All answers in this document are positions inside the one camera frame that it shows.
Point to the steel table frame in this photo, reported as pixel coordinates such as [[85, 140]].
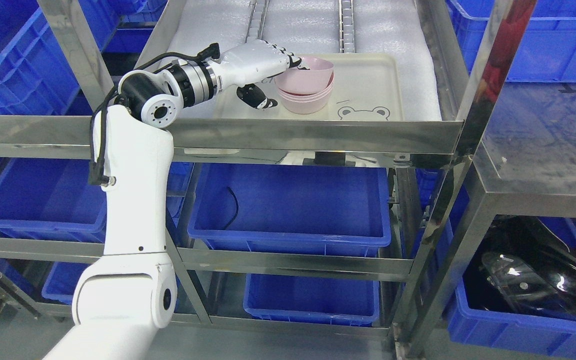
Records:
[[526, 165]]

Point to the black motorcycle helmet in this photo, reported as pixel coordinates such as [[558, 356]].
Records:
[[525, 265]]

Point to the blue crate holding helmet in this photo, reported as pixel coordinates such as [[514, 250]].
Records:
[[549, 336]]

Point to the blue crate shelf left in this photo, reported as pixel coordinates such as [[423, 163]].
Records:
[[51, 199]]

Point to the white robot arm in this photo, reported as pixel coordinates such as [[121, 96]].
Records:
[[124, 298]]

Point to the steel shelf rack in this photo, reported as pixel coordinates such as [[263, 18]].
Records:
[[404, 144]]

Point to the blue crate shelf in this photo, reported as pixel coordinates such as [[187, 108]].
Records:
[[315, 300], [51, 199]]

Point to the pink ikea bowl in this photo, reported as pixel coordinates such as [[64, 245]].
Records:
[[308, 81]]

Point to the blue crate under tray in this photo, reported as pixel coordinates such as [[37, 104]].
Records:
[[304, 210]]

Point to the blue crate shelf bottom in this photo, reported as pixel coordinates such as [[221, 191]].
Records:
[[315, 300]]

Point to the stacked pink bowls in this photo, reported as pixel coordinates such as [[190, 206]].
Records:
[[306, 104]]

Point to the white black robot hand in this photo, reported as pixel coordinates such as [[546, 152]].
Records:
[[247, 64]]

